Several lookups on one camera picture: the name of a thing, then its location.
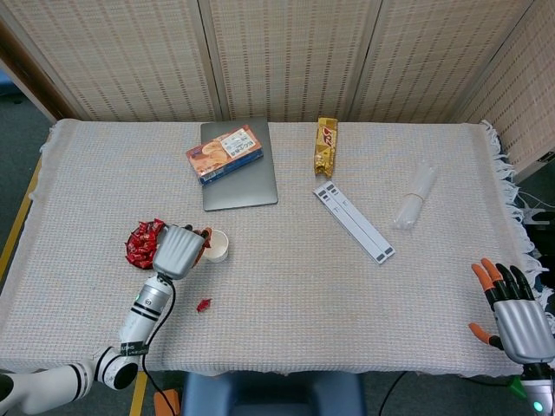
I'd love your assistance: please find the heap of red candies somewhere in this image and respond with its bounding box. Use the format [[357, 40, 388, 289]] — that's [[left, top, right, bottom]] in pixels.
[[124, 218, 165, 268]]

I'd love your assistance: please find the white flat remote strip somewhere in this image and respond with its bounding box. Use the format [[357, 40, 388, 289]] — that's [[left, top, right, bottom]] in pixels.
[[312, 181, 396, 265]]

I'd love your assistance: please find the brown wooden screen frame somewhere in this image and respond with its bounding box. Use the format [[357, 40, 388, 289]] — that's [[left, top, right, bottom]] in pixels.
[[0, 16, 83, 125]]

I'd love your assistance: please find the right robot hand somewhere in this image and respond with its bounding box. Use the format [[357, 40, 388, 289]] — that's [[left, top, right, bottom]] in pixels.
[[467, 258, 555, 364]]

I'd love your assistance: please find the grey closed laptop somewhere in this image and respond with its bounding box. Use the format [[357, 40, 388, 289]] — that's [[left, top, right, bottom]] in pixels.
[[199, 116, 279, 212]]

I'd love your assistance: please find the white paper cup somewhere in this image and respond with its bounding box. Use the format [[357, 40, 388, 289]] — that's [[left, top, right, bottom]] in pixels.
[[203, 229, 230, 263]]

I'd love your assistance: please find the clear plastic tube bundle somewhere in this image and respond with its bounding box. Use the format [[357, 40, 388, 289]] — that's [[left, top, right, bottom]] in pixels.
[[393, 159, 439, 231]]

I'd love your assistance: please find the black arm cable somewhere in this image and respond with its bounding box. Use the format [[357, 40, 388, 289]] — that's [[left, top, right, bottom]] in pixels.
[[140, 275, 179, 416]]

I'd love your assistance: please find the black floor cable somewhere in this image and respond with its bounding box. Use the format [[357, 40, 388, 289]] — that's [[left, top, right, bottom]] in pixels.
[[377, 371, 408, 415]]

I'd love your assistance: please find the gold snack packet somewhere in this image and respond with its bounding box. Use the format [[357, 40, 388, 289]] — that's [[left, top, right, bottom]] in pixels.
[[314, 116, 340, 179]]

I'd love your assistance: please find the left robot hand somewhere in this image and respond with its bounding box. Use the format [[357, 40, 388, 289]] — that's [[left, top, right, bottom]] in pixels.
[[151, 223, 214, 280]]

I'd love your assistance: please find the orange block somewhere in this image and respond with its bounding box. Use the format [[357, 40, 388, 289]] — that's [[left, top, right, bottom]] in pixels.
[[153, 388, 181, 416]]

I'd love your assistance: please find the orange and blue biscuit box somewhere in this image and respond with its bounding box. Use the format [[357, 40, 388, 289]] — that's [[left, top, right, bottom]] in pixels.
[[186, 124, 264, 186]]

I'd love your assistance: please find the woven folding screen panel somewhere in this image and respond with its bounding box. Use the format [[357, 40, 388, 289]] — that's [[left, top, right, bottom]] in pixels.
[[0, 0, 222, 123], [450, 0, 555, 174], [198, 0, 383, 123], [349, 0, 537, 125]]

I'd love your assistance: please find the white woven tablecloth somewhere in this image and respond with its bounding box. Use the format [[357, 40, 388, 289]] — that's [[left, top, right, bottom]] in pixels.
[[0, 117, 555, 383]]

